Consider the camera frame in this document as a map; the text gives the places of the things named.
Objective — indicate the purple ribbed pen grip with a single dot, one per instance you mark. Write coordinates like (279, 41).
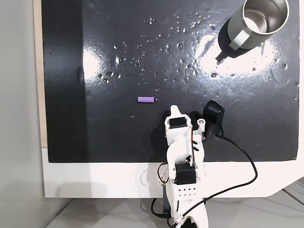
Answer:
(146, 99)

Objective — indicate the stainless steel cup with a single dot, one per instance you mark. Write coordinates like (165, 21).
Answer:
(237, 28)

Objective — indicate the black glossy mat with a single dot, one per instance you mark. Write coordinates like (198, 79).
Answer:
(118, 130)

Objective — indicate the beige wooden board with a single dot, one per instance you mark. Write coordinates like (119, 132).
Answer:
(39, 71)

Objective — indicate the black oval camera box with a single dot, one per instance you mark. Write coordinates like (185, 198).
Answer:
(213, 114)

